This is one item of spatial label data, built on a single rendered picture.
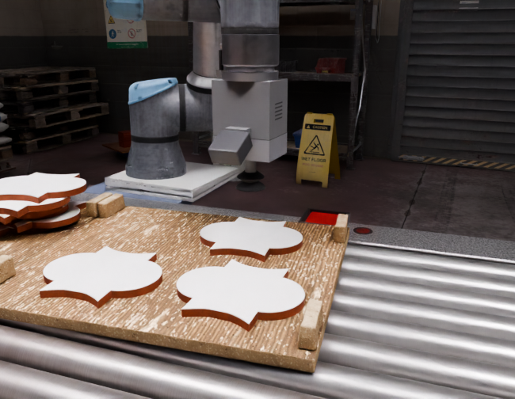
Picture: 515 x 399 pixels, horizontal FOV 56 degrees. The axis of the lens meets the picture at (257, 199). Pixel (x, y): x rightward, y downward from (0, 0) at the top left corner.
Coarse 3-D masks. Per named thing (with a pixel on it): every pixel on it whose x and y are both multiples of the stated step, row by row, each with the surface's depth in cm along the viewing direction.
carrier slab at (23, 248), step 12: (84, 216) 82; (60, 228) 77; (72, 228) 77; (0, 240) 72; (12, 240) 72; (24, 240) 72; (36, 240) 72; (48, 240) 72; (60, 240) 73; (0, 252) 68; (12, 252) 68; (24, 252) 68; (36, 252) 68
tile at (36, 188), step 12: (0, 180) 79; (12, 180) 79; (24, 180) 79; (36, 180) 79; (48, 180) 79; (60, 180) 79; (72, 180) 79; (84, 180) 79; (0, 192) 73; (12, 192) 73; (24, 192) 73; (36, 192) 73; (48, 192) 73; (60, 192) 74; (72, 192) 75
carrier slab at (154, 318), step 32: (96, 224) 79; (128, 224) 79; (160, 224) 79; (192, 224) 79; (288, 224) 79; (160, 256) 67; (192, 256) 67; (224, 256) 67; (288, 256) 67; (320, 256) 67; (0, 288) 58; (32, 288) 58; (160, 288) 58; (320, 288) 58; (32, 320) 54; (64, 320) 52; (96, 320) 52; (128, 320) 52; (160, 320) 52; (192, 320) 52; (288, 320) 52; (224, 352) 48; (256, 352) 47; (288, 352) 46
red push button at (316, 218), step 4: (312, 212) 86; (316, 212) 86; (308, 216) 84; (312, 216) 84; (316, 216) 84; (320, 216) 84; (324, 216) 84; (328, 216) 84; (332, 216) 84; (336, 216) 84; (308, 220) 82; (312, 220) 82; (316, 220) 82; (320, 220) 82; (324, 220) 82; (328, 220) 82; (332, 220) 82; (336, 220) 82; (328, 224) 80; (332, 224) 80
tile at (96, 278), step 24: (48, 264) 62; (72, 264) 62; (96, 264) 62; (120, 264) 62; (144, 264) 62; (48, 288) 56; (72, 288) 56; (96, 288) 56; (120, 288) 56; (144, 288) 57
